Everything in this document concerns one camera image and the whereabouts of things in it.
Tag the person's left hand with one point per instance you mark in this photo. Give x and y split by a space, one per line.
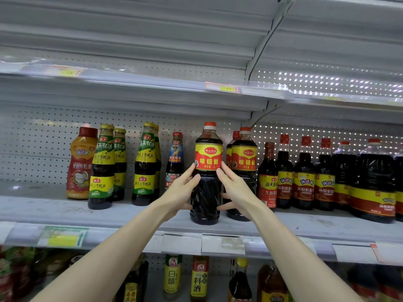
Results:
177 198

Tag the person's right hand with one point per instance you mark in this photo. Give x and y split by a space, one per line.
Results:
238 197

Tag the soy sauce bottle red cap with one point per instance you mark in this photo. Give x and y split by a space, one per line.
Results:
244 157
208 157

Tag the white metal store shelving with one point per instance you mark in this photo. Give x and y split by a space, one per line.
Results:
126 28

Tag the person's left forearm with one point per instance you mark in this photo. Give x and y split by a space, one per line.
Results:
113 267

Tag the person's right forearm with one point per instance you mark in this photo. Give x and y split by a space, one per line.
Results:
296 264

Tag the row of dark red-capped bottles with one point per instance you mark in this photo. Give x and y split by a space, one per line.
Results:
374 191

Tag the yellow-capped green label bottle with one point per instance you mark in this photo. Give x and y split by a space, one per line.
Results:
119 163
158 154
145 182
101 185

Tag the blue label dark bottle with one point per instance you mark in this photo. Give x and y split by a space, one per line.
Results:
174 157

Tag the red label dark sauce bottle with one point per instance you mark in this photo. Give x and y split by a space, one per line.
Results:
232 138

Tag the amber bottle yellow red label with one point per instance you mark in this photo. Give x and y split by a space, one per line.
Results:
199 280

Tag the dark bottle orange label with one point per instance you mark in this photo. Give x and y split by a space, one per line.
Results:
239 289

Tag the large amber cooking wine jug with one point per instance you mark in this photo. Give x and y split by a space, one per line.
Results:
271 292

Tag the small pink yellow price tag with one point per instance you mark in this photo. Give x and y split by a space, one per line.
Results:
223 88

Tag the yellow green price tag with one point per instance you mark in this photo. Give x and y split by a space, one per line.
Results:
63 237

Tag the dark bottle red yellow label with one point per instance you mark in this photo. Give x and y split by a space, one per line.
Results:
362 286
390 286

